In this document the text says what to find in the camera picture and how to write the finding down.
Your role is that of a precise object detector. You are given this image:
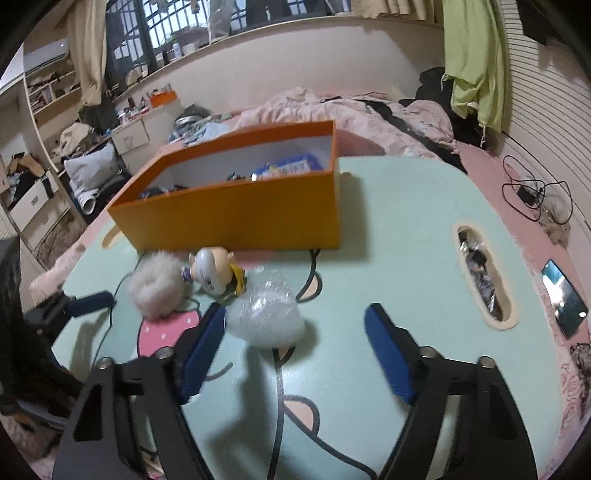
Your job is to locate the mint cartoon-print desktop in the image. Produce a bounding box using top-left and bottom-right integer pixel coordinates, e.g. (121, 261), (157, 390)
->
(48, 154), (568, 480)

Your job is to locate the fluffy fur scrunchie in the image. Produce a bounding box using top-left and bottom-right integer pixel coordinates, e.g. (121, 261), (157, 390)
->
(127, 250), (185, 319)

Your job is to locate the cluttered wall shelf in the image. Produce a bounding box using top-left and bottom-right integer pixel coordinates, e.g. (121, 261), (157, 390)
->
(23, 69), (84, 125)

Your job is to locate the green hanging cloth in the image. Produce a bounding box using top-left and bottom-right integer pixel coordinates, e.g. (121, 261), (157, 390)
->
(441, 0), (515, 134)

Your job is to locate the small doll figurine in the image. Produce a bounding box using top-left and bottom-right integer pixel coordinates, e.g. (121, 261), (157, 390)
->
(182, 247), (247, 296)

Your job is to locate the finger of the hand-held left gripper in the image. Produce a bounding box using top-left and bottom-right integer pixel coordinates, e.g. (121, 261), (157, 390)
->
(23, 291), (115, 334)

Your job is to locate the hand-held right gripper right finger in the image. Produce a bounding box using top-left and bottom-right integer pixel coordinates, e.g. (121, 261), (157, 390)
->
(364, 303), (539, 480)

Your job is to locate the barred window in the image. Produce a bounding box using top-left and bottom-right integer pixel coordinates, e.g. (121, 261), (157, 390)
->
(105, 0), (324, 86)

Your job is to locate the blue tin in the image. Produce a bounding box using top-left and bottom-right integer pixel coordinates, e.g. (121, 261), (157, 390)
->
(252, 154), (324, 181)

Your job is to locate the smartphone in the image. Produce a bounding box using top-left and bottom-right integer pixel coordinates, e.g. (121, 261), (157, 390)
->
(540, 259), (589, 339)

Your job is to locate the black bag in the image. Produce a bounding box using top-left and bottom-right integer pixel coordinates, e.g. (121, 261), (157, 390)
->
(78, 104), (116, 134)

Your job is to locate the white air conditioner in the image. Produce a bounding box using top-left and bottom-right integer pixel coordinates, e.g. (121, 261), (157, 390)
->
(23, 38), (70, 75)

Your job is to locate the beige clothing pile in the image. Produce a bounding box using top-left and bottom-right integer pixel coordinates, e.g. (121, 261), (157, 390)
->
(51, 122), (100, 160)

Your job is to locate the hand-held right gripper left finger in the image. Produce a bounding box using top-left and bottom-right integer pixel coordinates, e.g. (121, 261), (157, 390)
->
(52, 302), (227, 480)

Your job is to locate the white drawer cabinet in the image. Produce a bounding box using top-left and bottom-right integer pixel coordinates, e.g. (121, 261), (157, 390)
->
(111, 117), (151, 155)

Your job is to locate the black clothing pile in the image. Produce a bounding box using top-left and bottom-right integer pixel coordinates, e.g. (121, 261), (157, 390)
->
(413, 67), (504, 153)

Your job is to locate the beige fluffy item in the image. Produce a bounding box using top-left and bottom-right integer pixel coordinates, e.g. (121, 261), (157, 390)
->
(538, 203), (573, 245)

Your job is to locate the black charger cable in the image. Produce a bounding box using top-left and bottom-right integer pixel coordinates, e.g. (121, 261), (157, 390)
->
(501, 154), (573, 227)

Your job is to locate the white drawer unit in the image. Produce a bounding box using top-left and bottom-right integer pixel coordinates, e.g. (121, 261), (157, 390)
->
(9, 171), (70, 250)

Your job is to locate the black wall screen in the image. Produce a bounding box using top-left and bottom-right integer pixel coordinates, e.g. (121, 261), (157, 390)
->
(522, 0), (564, 44)

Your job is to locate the white pillow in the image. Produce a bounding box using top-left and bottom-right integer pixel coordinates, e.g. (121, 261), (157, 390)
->
(64, 143), (122, 197)

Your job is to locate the pink quilt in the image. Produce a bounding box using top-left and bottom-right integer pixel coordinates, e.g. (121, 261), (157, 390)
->
(231, 87), (458, 162)

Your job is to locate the orange cardboard box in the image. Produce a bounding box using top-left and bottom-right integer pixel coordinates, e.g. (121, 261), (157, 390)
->
(107, 120), (342, 252)

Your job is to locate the clear plastic bag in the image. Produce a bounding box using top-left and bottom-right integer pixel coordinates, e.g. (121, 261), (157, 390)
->
(226, 272), (308, 349)

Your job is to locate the beige curtain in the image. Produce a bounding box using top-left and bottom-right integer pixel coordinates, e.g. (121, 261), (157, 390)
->
(323, 0), (444, 21)
(67, 0), (109, 107)

